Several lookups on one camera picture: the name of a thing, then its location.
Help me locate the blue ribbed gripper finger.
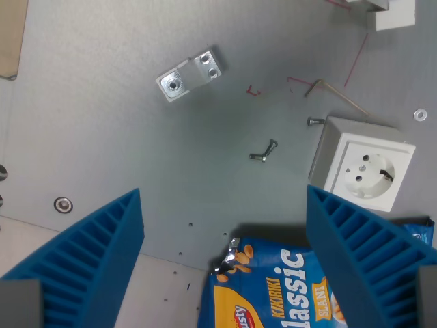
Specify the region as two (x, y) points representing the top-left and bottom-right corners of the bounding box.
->
(305, 184), (437, 328)
(0, 187), (145, 328)

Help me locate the white electrical socket box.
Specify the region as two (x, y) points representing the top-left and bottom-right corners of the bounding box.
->
(307, 115), (417, 213)

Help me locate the blue peanut snack bag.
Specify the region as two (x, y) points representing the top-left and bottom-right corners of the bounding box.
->
(197, 215), (435, 328)

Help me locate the brass hex allen key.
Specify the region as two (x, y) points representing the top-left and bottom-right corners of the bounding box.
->
(304, 79), (371, 116)

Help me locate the brown wooden board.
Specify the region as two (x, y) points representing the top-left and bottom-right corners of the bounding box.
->
(0, 0), (29, 81)

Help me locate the white block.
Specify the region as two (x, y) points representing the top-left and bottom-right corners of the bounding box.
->
(344, 0), (417, 33)

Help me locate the aluminium mounting bracket block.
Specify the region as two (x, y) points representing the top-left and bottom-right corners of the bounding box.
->
(155, 44), (227, 104)

